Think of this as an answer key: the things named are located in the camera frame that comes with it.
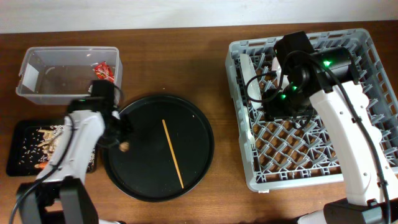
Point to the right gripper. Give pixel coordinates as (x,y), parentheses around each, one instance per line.
(274,109)

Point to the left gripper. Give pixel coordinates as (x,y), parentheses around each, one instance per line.
(130,130)

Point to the brown food scrap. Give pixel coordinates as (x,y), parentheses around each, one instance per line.
(124,146)

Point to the pink saucer plate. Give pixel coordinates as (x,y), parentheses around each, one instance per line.
(276,68)

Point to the red snack wrapper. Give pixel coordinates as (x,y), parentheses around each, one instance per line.
(104,72)

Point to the wooden chopstick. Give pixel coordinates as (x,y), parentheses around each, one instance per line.
(172,153)

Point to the orange carrot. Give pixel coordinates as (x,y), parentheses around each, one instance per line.
(41,165)

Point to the white plastic fork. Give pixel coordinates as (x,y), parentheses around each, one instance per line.
(249,132)

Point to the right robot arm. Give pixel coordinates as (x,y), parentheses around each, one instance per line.
(327,84)

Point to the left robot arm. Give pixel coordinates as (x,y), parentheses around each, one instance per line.
(58,194)

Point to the grey dishwasher rack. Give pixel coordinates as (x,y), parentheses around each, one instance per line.
(285,157)

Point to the round black tray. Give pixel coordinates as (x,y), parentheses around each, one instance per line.
(146,171)

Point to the rice and shells pile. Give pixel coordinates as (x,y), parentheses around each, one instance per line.
(49,138)

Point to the clear plastic bin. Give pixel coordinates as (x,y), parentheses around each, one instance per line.
(57,75)

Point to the black rectangular tray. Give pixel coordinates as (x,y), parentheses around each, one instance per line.
(24,154)

